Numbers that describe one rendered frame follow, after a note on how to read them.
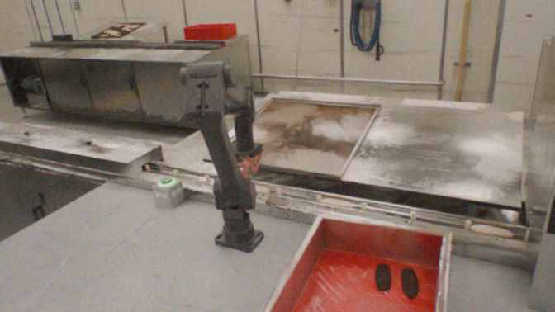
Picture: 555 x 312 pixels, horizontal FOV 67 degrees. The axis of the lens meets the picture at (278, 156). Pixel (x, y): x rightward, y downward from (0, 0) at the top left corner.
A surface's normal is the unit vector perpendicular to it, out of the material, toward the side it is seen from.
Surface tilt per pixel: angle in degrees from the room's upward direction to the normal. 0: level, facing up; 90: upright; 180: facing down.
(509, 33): 90
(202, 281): 0
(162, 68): 90
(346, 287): 0
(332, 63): 90
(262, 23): 91
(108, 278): 0
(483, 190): 10
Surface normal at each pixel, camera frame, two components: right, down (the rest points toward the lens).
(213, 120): -0.03, 0.80
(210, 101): -0.11, -0.24
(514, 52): -0.45, 0.39
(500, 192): -0.14, -0.83
